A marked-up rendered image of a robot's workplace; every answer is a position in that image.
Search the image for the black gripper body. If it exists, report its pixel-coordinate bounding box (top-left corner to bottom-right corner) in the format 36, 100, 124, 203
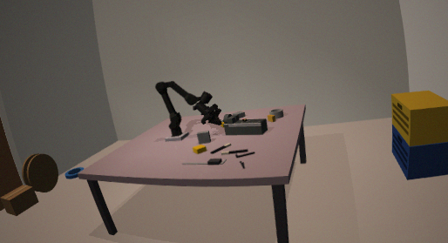
200, 106, 221, 125

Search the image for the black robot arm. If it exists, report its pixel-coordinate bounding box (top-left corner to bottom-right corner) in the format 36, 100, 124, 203
155, 81, 218, 137

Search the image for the dark grey hollow cylinder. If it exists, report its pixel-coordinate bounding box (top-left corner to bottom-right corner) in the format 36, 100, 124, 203
269, 109, 283, 119

